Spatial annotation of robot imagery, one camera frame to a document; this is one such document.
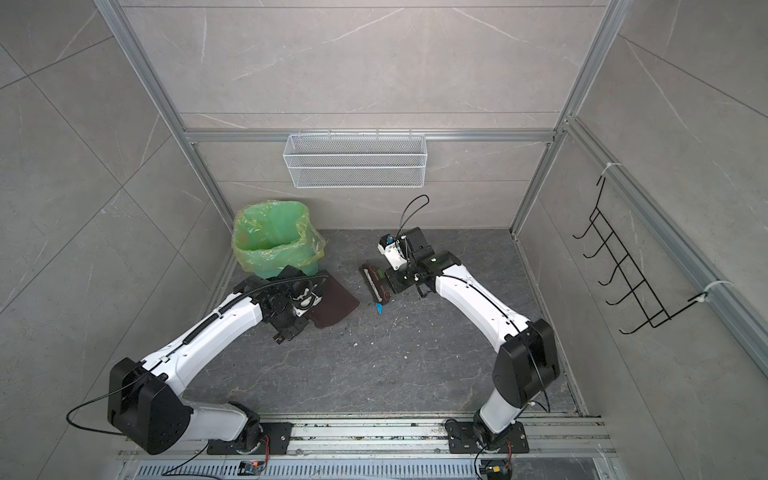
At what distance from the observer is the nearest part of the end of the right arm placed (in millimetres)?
586

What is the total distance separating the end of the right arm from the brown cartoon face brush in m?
0.16

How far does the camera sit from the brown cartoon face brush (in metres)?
0.92
